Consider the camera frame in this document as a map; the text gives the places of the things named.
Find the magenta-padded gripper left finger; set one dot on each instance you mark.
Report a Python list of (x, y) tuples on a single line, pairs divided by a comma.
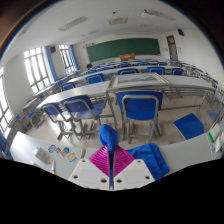
[(90, 171)]

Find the blue curtain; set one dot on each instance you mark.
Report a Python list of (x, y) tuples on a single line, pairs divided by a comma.
[(50, 63), (73, 56)]

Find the brown door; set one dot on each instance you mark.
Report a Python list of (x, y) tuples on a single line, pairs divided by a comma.
[(172, 48)]

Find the small colourful sticker card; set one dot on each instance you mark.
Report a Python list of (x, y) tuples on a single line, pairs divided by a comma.
[(72, 156), (57, 150), (64, 152), (51, 148)]

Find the framed landscape picture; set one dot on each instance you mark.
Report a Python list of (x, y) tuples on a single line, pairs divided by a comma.
[(138, 80)]

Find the ceiling lights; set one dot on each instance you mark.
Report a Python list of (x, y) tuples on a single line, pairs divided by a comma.
[(73, 23)]

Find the blue terry towel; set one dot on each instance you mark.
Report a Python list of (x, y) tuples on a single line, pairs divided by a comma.
[(108, 135)]

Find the small white box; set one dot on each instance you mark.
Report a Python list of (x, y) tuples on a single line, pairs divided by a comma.
[(219, 146)]

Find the black wall speaker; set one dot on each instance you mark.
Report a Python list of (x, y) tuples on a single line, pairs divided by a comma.
[(180, 32), (52, 49)]

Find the blue chair seat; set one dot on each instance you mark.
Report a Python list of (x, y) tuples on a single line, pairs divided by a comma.
[(189, 125)]

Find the grey folded card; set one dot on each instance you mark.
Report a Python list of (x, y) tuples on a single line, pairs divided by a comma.
[(41, 154)]

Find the blue metal-framed chair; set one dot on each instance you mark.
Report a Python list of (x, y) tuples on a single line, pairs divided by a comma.
[(53, 111), (81, 108), (140, 106)]

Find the rows of blue chairs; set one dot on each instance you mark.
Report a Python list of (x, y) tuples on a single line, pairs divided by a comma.
[(133, 68)]

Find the narrow window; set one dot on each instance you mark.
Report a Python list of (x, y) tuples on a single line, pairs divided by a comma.
[(66, 58)]

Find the green blackboard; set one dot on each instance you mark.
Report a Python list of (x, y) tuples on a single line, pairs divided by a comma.
[(123, 49)]

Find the ceiling air vent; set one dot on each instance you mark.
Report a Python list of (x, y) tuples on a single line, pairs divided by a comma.
[(117, 21)]

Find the orange lectern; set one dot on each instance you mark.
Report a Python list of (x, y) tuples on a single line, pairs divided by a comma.
[(127, 56)]

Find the white classroom desk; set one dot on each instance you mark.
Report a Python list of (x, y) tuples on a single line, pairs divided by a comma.
[(186, 81), (76, 93)]

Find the large window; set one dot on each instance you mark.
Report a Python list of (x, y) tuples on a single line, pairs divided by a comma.
[(36, 70)]

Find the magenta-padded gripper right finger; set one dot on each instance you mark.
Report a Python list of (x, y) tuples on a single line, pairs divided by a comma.
[(133, 173)]

